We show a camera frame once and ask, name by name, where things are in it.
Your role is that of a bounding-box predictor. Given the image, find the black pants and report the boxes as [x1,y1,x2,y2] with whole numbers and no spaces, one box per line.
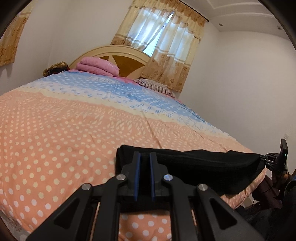
[115,145,265,196]

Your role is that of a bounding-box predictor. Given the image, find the person's right hand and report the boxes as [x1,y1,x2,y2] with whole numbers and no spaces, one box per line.
[271,171,294,190]

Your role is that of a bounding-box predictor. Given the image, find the polka dot bed sheet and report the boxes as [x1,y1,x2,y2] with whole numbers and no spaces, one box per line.
[0,69,266,241]

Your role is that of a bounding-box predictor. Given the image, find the striped pillow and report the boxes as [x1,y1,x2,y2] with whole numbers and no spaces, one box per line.
[134,78,175,98]

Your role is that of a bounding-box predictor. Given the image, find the brown plush toy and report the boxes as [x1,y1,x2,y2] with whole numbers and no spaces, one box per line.
[43,61,69,77]

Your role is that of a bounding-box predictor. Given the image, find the black centre curtain rod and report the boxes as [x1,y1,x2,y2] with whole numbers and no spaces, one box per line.
[179,0,209,22]

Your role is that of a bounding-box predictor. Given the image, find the folded pink blanket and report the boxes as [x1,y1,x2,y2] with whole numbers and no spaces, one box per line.
[75,57,119,77]

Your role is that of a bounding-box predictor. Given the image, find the beige centre window curtain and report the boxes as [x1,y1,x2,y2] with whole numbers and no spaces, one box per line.
[111,1,206,93]

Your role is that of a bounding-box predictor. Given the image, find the cream wooden headboard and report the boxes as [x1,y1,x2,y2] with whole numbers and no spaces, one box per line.
[69,45,150,79]

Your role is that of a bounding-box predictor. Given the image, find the beige side window curtain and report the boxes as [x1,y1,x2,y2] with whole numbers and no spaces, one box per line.
[0,1,36,66]

